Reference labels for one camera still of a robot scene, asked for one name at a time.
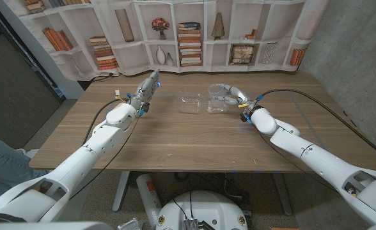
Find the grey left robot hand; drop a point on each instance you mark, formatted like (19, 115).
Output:
(145, 92)

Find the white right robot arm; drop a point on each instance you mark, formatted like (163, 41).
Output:
(319, 159)

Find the clear plastic measuring cup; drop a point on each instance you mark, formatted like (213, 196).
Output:
(214, 93)

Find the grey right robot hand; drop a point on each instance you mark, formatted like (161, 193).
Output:
(240, 97)

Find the peach jewelry box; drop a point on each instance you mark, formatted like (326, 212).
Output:
(121, 105)

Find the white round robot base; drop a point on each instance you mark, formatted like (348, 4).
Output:
(207, 207)

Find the clear plastic clamshell container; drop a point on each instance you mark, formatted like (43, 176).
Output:
(188, 105)

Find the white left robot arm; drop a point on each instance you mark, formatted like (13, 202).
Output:
(76, 172)

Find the person's leg in jeans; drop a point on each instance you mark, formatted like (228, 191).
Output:
(5, 166)

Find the printed bookshelf backdrop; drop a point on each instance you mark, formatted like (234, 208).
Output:
(127, 57)

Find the silver metal bracket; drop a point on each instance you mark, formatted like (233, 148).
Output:
(130, 225)

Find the white roll with orange label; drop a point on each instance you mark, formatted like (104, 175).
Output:
(148, 198)

